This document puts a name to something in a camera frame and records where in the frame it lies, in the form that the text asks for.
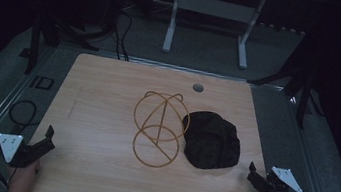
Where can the black metal stand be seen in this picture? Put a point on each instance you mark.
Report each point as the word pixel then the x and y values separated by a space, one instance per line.
pixel 35 43
pixel 303 91

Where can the black hat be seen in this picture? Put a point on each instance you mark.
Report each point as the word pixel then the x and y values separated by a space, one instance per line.
pixel 210 142

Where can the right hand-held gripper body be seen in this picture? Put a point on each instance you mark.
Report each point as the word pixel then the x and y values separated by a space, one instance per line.
pixel 275 184

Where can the white metal desk frame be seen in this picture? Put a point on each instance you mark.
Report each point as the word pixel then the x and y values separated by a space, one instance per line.
pixel 214 7

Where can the grey round table grommet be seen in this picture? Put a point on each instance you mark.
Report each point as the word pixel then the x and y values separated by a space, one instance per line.
pixel 198 88

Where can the person's left hand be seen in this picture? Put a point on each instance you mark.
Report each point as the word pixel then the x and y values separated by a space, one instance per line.
pixel 24 178

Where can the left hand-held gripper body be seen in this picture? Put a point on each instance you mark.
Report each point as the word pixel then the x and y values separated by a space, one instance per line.
pixel 24 153

